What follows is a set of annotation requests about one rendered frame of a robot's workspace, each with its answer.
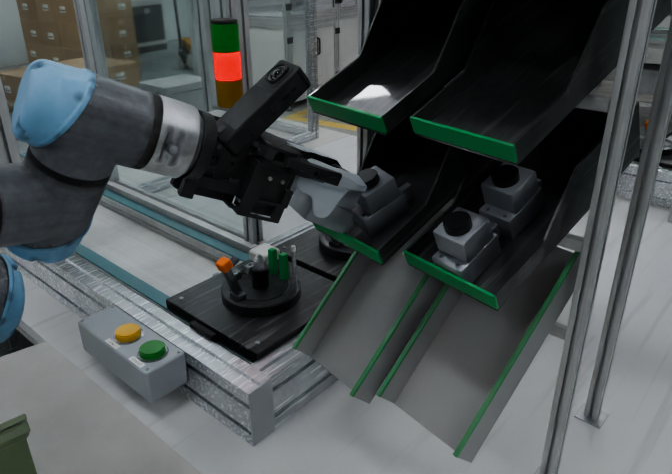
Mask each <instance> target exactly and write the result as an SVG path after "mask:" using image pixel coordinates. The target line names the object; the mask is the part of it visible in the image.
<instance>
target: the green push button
mask: <svg viewBox="0 0 672 474"><path fill-rule="evenodd" d="M165 352H166V346H165V343H164V342H162V341H160V340H150V341H147V342H145V343H144V344H142V345H141V346H140V348H139V355H140V357H141V358H142V359H144V360H155V359H158V358H160V357H162V356H163V355H164V354H165Z"/></svg>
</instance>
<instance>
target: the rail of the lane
mask: <svg viewBox="0 0 672 474"><path fill-rule="evenodd" d="M0 250H2V251H3V252H1V253H2V254H5V255H7V256H9V257H11V258H12V259H13V260H14V261H15V262H16V264H17V266H18V268H17V270H18V271H20V272H21V274H22V275H24V276H25V277H26V278H28V279H29V280H30V281H32V282H33V283H34V284H36V285H37V286H38V287H40V288H41V289H42V290H44V291H45V292H46V293H48V294H49V295H50V296H52V297H53V298H55V299H56V300H57V301H59V302H60V303H61V304H63V305H64V306H65V307H67V308H68V309H69V310H71V311H72V312H73V313H75V314H76V315H77V316H79V317H80V318H81V319H84V318H86V317H89V316H91V315H93V314H95V313H97V312H100V311H102V310H104V309H106V308H108V307H110V306H113V305H115V306H116V307H118V308H119V309H121V310H122V311H124V312H125V313H127V314H128V315H130V316H131V317H133V318H134V319H136V320H137V321H139V322H140V323H142V324H143V325H145V326H146V327H147V328H149V329H150V330H152V331H153V332H155V333H156V334H158V335H159V336H161V337H162V338H164V339H165V340H167V341H168V342H170V343H171V344H173V345H174V346H176V347H177V348H179V349H180V350H182V351H183V352H184V354H185V361H186V368H187V375H188V382H187V383H185V384H183V385H182V386H180V387H178V388H177V389H176V390H178V391H179V392H180V393H182V394H183V395H184V396H186V397H187V398H188V399H190V400H191V401H192V402H194V403H195V404H196V405H198V406H199V407H200V408H202V409H203V410H204V411H206V412H207V413H208V414H210V415H211V416H212V417H214V418H215V419H216V420H218V421H219V422H220V423H222V424H223V425H224V426H226V427H227V428H228V429H230V430H231V431H232V432H234V433H235V434H236V435H238V436H239V437H240V438H242V439H243V440H244V441H246V442H247V443H248V444H250V445H251V446H253V447H254V446H255V445H257V444H258V443H259V442H260V441H262V440H263V439H264V438H266V437H267V436H268V435H269V434H271V433H272V432H273V431H275V419H274V404H273V389H272V378H271V377H269V376H267V375H266V374H264V373H263V372H261V371H259V370H258V369H256V368H255V367H253V366H251V365H250V364H248V363H247V362H245V361H243V360H242V359H240V358H239V357H237V356H236V355H234V354H232V353H231V352H229V351H228V350H226V349H224V348H223V347H221V346H220V345H218V344H216V343H217V337H216V333H214V332H212V331H211V330H209V329H207V328H206V327H204V326H203V325H201V324H199V323H198V322H196V321H192V322H190V327H189V326H188V325H186V324H184V323H183V322H181V321H180V320H178V319H176V318H175V317H173V316H172V315H170V314H168V313H167V312H165V311H164V310H162V309H160V308H159V307H157V306H156V305H154V304H152V303H151V302H149V301H148V300H146V299H144V298H143V297H141V296H140V295H138V294H136V293H135V292H133V291H132V290H130V289H128V288H127V287H125V286H124V285H122V284H120V283H119V282H117V281H116V280H114V279H112V278H111V277H109V276H108V275H106V274H104V273H103V272H101V271H100V270H98V269H96V268H95V267H93V266H92V265H90V264H89V263H87V262H85V261H84V260H82V259H81V258H79V257H77V256H76V255H74V254H73V255H71V256H70V257H69V258H67V259H65V260H63V261H60V262H56V263H49V264H45V263H43V262H42V261H36V260H35V261H33V262H30V261H27V260H24V259H21V258H19V257H17V256H16V255H14V254H12V253H11V252H10V251H9V250H8V249H7V248H6V247H2V248H0Z"/></svg>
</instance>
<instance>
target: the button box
mask: <svg viewBox="0 0 672 474"><path fill-rule="evenodd" d="M128 323H134V324H137V325H139V326H140V328H141V335H140V336H139V337H138V338H137V339H135V340H133V341H130V342H120V341H117V340H116V338H115V331H116V329H117V328H118V327H120V326H121V325H124V324H128ZM78 327H79V331H80V335H81V340H82V344H83V348H84V350H85V351H86V352H88V353H89V354H90V355H91V356H93V357H94V358H95V359H96V360H98V361H99V362H100V363H101V364H103V365H104V366H105V367H106V368H108V369H109V370H110V371H111V372H113V373H114V374H115V375H116V376H117V377H119V378H120V379H121V380H122V381H124V382H125V383H126V384H127V385H129V386H130V387H131V388H132V389H134V390H135V391H136V392H137V393H139V394H140V395H141V396H142V397H144V398H145V399H146V400H147V401H148V402H150V403H154V402H156V401H157V400H159V399H160V398H162V397H164V396H165V395H167V394H169V393H170V392H172V391H174V390H175V389H177V388H178V387H180V386H182V385H183V384H185V383H187V382H188V375H187V368H186V361H185V354H184V352H183V351H182V350H180V349H179V348H177V347H176V346H174V345H173V344H171V343H170V342H168V341H167V340H165V339H164V338H162V337H161V336H159V335H158V334H156V333H155V332H153V331H152V330H150V329H149V328H147V327H146V326H145V325H143V324H142V323H140V322H139V321H137V320H136V319H134V318H133V317H131V316H130V315H128V314H127V313H125V312H124V311H122V310H121V309H119V308H118V307H116V306H115V305H113V306H110V307H108V308H106V309H104V310H102V311H100V312H97V313H95V314H93V315H91V316H89V317H86V318H84V319H82V320H80V321H78ZM150 340H160V341H162V342H164V343H165V346H166V352H165V354H164V355H163V356H162V357H160V358H158V359H155V360H144V359H142V358H141V357H140V355H139V348H140V346H141V345H142V344H144V343H145V342H147V341H150Z"/></svg>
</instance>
